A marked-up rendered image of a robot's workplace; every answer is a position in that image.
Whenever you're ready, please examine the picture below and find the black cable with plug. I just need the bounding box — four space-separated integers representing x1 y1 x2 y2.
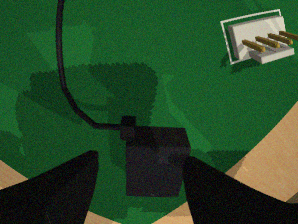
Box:
56 0 190 197

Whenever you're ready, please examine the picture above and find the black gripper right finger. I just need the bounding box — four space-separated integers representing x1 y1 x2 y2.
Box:
182 156 298 224

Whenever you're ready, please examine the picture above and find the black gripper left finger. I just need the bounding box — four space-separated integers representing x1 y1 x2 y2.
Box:
0 151 98 224

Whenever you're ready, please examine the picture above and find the green circuit board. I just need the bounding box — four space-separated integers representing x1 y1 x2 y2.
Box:
0 0 298 224

